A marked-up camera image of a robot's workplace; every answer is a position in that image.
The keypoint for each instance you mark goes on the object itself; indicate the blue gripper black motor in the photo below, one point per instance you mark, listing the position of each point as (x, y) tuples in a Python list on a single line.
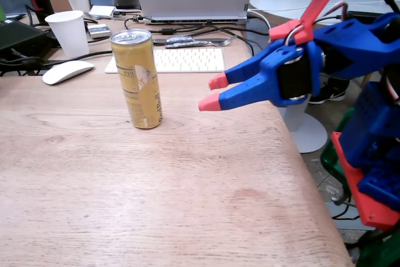
[(271, 73)]

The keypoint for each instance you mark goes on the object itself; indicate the yellow energy drink can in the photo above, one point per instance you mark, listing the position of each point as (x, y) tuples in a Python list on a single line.
[(137, 60)]

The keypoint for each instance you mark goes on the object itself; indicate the blue printed robot arm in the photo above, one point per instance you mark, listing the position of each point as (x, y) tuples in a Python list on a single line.
[(359, 48)]

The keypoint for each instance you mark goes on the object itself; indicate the green yellow tube can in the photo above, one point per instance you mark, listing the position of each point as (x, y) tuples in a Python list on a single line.
[(2, 13)]

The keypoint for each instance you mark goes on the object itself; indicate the metal fork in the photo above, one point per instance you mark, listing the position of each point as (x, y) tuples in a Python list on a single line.
[(225, 41)]

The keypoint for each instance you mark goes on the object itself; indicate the white slim keyboard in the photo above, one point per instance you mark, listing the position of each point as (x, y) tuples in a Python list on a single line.
[(187, 60)]

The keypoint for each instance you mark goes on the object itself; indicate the black sneaker white sole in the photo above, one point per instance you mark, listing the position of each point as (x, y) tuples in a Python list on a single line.
[(331, 92)]

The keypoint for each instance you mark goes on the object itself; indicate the green table clamp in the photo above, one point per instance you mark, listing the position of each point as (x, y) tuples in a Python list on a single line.
[(332, 160), (378, 254)]

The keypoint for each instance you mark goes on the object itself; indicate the black power adapter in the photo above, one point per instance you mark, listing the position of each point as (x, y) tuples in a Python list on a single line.
[(365, 14)]

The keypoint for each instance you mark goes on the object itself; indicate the small silver box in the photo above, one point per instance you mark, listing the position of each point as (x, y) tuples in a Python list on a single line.
[(99, 31)]

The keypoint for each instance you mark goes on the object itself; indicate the white adapter hub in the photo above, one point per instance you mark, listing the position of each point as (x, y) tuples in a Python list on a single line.
[(101, 10)]

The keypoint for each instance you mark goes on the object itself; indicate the white computer mouse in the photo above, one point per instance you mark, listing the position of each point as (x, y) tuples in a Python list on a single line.
[(67, 71)]

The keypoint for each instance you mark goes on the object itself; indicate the black flat box device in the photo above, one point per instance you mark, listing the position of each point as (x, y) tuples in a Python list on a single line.
[(18, 37)]

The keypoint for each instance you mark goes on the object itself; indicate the round white pedestal table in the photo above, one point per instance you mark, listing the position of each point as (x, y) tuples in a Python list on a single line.
[(281, 1)]

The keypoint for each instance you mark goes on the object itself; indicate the red robot base plate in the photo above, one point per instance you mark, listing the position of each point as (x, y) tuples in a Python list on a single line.
[(372, 207)]

